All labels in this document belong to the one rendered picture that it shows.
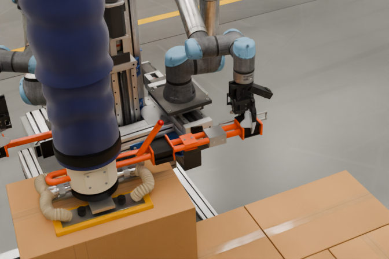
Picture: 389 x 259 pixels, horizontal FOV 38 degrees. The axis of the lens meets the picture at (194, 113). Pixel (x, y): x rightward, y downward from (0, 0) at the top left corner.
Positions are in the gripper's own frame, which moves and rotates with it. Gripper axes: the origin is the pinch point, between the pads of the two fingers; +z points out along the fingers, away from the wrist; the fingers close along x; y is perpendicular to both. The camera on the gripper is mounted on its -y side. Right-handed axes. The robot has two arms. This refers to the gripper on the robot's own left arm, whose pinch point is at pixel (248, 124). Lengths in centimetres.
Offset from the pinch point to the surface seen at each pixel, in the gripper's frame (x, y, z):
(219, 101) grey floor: -187, -72, 119
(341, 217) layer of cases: 2, -49, 66
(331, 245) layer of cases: 15, -35, 66
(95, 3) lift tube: 9, 53, -62
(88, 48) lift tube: 12, 57, -51
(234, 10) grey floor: -335, -156, 118
